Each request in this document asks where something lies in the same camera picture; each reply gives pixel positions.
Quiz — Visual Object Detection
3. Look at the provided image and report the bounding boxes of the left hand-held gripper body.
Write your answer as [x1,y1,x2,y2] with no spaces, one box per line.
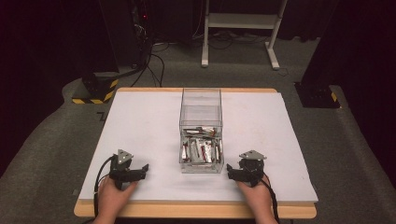
[108,148,135,191]

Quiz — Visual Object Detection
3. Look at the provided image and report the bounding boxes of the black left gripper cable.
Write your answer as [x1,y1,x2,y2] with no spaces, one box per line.
[93,155,116,218]

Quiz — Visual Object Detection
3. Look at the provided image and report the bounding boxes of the wooden table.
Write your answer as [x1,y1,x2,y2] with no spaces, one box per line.
[73,87,318,220]

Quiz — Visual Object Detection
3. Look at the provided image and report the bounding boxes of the white metal stand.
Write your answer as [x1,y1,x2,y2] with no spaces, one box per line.
[201,0,288,71]

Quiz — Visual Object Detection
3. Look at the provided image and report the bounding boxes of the person's right hand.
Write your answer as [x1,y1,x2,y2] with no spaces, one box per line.
[236,175,278,224]

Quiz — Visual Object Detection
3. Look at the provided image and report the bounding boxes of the person's left hand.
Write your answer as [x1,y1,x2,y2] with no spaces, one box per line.
[92,178,140,224]

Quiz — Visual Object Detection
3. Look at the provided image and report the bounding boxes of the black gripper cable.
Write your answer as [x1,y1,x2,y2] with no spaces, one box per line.
[260,178,280,224]
[93,155,116,218]

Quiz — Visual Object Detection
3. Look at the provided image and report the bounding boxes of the black equipment cabinet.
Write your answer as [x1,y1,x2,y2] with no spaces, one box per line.
[98,0,195,74]

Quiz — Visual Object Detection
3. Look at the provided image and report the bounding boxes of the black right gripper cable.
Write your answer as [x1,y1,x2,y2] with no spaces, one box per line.
[260,178,280,224]

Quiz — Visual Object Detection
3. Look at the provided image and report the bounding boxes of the black floor cables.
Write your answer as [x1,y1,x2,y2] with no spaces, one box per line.
[130,41,171,89]

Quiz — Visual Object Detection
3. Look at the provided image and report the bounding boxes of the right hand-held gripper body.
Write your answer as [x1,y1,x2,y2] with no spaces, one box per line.
[236,149,267,189]

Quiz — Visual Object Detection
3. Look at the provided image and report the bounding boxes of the pile of silver red packets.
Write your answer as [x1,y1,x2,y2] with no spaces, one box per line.
[181,125,223,164]

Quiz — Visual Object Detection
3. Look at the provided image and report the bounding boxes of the white table mat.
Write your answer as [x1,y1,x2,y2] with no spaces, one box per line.
[78,91,319,203]

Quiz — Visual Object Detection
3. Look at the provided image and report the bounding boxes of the clear plastic box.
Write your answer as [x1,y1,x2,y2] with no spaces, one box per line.
[178,88,225,175]

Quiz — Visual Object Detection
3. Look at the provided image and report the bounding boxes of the black yellow striped stand base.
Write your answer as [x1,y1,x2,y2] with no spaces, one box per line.
[71,71,120,105]

